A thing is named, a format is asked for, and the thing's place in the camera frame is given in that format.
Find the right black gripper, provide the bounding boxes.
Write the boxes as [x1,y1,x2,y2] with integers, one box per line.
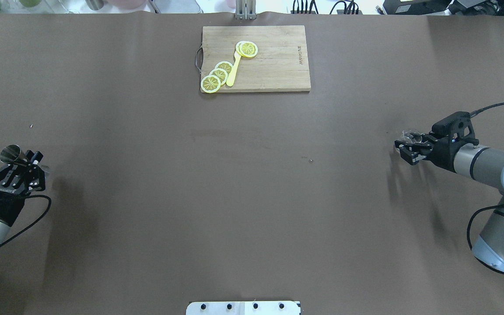
[394,111,480,173]

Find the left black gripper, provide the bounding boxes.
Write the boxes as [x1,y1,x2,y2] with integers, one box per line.
[0,151,46,194]

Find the clear glass measuring cup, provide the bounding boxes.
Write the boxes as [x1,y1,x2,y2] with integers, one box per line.
[394,128,422,152]

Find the steel double jigger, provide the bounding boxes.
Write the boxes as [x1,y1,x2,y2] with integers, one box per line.
[0,145,50,178]

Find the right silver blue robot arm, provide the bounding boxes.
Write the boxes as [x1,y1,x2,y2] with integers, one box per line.
[394,110,504,275]

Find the small steel cup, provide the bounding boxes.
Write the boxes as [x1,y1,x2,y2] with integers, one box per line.
[85,0,105,11]

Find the wooden cutting board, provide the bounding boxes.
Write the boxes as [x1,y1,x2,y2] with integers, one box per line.
[201,25,311,93]

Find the lemon slice on pick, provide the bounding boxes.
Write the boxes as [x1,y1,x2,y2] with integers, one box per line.
[235,41,259,58]

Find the kitchen scale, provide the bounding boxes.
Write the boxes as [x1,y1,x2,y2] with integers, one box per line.
[148,0,203,14]

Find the black camera cable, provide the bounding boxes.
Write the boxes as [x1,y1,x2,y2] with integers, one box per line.
[0,194,52,247]

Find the lemon slice near handle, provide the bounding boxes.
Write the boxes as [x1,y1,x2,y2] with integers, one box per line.
[200,74,223,94]

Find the aluminium frame post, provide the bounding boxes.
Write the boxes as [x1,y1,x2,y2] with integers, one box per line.
[234,0,257,20]

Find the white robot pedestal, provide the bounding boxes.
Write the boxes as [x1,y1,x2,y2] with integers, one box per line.
[185,301,302,315]

